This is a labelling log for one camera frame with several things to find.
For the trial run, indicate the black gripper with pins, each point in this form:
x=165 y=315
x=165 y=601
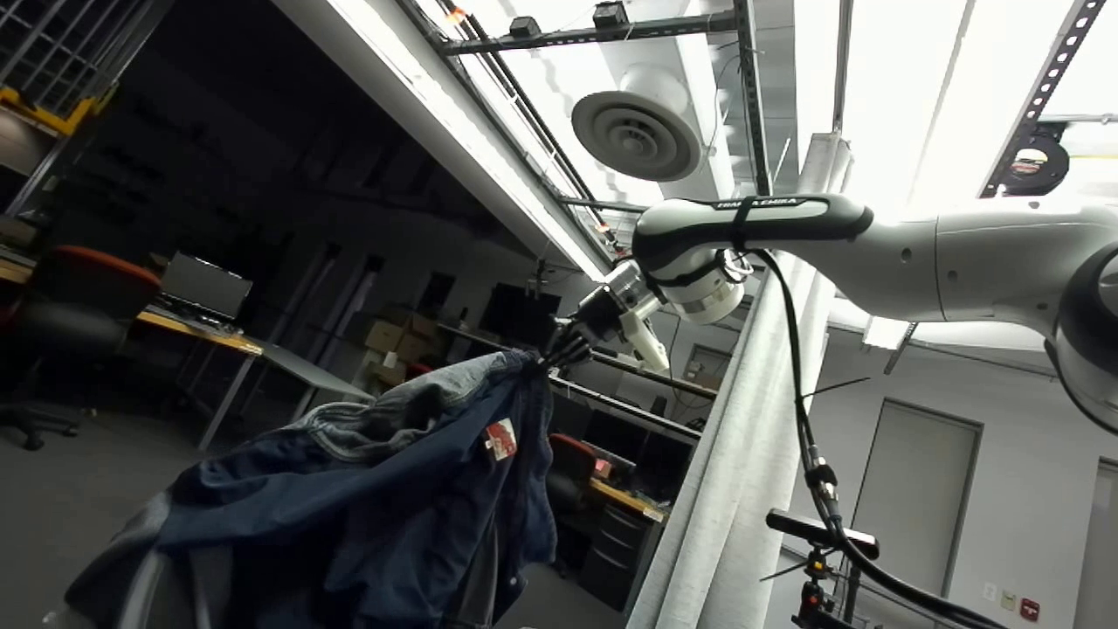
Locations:
x=597 y=315

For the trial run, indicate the blue denim jeans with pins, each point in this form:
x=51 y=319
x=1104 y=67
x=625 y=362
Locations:
x=384 y=501

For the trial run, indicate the white black Franka robot arm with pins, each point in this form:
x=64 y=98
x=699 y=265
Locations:
x=979 y=264

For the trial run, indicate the red black office chair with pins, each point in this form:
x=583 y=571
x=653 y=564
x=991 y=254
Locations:
x=576 y=467
x=76 y=315

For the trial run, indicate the black computer monitor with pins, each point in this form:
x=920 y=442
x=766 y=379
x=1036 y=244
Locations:
x=517 y=315

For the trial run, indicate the cardboard box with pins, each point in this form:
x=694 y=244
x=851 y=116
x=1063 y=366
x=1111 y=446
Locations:
x=397 y=340

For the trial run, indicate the round ceiling air vent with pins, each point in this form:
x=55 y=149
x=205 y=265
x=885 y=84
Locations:
x=635 y=135

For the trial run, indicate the long ceiling light fixture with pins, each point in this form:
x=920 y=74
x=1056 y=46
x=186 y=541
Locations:
x=466 y=127

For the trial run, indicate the black ceiling mounting bar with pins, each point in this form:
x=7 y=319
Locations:
x=582 y=35

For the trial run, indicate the grey box on desk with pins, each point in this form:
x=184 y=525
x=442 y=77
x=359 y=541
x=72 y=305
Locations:
x=205 y=287

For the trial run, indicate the yellow edged wooden desk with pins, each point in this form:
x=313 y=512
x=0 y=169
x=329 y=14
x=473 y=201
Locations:
x=196 y=333

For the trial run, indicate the grey door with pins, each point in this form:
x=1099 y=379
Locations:
x=920 y=512

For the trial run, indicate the round black ceiling device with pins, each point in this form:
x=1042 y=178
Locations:
x=1032 y=162

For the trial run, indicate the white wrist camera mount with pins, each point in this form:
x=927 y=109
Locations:
x=646 y=338

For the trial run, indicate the dark desk shelf frame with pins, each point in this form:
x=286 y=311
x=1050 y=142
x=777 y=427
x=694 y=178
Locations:
x=635 y=404

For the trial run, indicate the grey partition wall panel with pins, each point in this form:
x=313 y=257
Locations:
x=720 y=525

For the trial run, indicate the black stereo camera bar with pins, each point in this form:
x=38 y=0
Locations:
x=814 y=533

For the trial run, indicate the camera stand with red clamp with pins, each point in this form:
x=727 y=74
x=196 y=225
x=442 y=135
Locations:
x=814 y=595

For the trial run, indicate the red wall fire alarm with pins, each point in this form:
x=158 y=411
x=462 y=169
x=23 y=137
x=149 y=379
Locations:
x=1027 y=604

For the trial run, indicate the black perforated ceiling rail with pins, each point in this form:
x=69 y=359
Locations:
x=1050 y=74

